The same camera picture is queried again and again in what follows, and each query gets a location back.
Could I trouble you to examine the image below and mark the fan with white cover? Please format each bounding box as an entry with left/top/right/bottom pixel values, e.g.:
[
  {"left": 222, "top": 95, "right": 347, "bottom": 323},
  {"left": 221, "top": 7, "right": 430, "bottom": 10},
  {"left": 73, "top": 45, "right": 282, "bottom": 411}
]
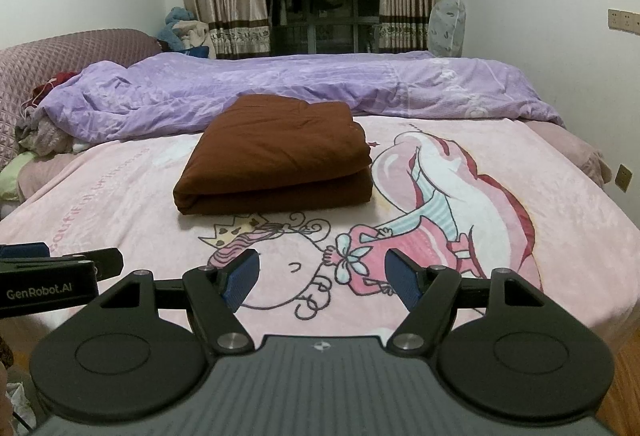
[{"left": 429, "top": 0, "right": 469, "bottom": 60}]

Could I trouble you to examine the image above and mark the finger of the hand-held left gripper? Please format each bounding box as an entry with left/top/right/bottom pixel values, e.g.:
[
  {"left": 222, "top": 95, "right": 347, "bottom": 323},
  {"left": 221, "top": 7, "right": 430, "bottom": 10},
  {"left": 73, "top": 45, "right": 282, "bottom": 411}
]
[
  {"left": 47, "top": 247, "right": 125, "bottom": 282},
  {"left": 0, "top": 243, "right": 47, "bottom": 263}
]

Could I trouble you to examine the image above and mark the purple duvet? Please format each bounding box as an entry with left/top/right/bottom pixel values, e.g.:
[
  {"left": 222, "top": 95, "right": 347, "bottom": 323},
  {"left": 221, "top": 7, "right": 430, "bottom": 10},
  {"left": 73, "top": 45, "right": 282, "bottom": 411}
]
[{"left": 37, "top": 50, "right": 567, "bottom": 155}]

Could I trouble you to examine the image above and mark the brass wall socket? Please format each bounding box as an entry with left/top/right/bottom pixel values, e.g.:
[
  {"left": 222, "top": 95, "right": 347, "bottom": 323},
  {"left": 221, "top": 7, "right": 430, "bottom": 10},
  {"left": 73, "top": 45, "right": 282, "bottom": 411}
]
[{"left": 614, "top": 164, "right": 634, "bottom": 193}]

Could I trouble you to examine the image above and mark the red cloth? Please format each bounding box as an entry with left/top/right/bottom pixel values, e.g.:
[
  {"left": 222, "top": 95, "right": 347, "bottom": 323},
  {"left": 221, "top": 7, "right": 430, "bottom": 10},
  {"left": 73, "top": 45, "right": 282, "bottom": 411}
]
[{"left": 32, "top": 72, "right": 82, "bottom": 107}]

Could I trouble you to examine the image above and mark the mauve quilted headboard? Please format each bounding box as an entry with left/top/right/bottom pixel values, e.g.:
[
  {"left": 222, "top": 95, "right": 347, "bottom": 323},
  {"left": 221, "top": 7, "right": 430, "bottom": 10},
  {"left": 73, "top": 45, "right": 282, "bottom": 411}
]
[{"left": 0, "top": 28, "right": 164, "bottom": 168}]

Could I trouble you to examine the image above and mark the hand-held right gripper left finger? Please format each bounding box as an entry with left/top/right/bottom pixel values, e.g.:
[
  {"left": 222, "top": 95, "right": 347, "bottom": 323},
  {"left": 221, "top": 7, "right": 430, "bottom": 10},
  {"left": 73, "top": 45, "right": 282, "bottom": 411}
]
[{"left": 100, "top": 248, "right": 261, "bottom": 357}]

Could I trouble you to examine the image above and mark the brown padded jacket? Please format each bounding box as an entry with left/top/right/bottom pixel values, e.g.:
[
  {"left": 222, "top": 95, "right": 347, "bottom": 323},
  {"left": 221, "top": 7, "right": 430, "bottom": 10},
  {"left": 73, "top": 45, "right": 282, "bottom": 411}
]
[{"left": 172, "top": 95, "right": 374, "bottom": 216}]

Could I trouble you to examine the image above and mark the pink printed blanket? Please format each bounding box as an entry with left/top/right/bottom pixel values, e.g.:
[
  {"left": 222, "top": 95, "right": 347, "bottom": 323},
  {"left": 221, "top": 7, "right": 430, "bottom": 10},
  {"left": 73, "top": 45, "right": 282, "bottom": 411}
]
[{"left": 0, "top": 115, "right": 634, "bottom": 352}]

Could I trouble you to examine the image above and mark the pale green pillow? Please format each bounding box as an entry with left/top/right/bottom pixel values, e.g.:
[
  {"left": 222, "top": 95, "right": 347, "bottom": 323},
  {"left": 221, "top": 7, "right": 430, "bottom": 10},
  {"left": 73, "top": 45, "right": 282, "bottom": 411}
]
[{"left": 0, "top": 151, "right": 39, "bottom": 203}]

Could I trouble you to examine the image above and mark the balcony railing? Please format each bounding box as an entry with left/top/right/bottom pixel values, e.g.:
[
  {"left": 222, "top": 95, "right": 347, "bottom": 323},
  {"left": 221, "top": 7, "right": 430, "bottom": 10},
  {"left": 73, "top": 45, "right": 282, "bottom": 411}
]
[{"left": 270, "top": 13, "right": 381, "bottom": 57}]

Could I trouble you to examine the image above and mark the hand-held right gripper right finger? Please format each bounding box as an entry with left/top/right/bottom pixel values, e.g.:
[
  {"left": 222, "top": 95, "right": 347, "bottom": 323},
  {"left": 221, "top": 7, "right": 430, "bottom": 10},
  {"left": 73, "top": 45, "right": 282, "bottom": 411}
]
[{"left": 384, "top": 248, "right": 544, "bottom": 357}]

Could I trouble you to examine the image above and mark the pile of clothes with blue plush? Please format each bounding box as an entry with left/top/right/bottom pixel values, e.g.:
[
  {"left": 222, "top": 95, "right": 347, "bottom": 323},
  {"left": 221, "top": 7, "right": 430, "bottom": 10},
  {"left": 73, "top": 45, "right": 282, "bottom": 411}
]
[{"left": 157, "top": 7, "right": 214, "bottom": 60}]

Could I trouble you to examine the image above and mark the grey clothes heap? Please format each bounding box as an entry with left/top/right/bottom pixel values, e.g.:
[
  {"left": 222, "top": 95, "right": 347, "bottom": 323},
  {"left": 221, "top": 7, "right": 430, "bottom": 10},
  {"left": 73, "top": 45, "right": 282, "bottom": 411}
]
[{"left": 15, "top": 108, "right": 77, "bottom": 158}]

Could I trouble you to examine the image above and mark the mauve bed sheet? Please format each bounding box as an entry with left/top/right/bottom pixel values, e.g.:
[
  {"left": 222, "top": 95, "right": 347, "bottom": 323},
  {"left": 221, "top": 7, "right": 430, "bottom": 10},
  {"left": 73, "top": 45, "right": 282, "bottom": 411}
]
[{"left": 522, "top": 120, "right": 614, "bottom": 185}]

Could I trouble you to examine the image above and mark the white wall socket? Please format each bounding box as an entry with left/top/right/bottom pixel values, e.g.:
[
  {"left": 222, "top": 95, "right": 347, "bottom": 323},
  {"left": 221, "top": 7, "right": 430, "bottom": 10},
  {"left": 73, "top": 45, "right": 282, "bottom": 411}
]
[{"left": 607, "top": 8, "right": 640, "bottom": 33}]

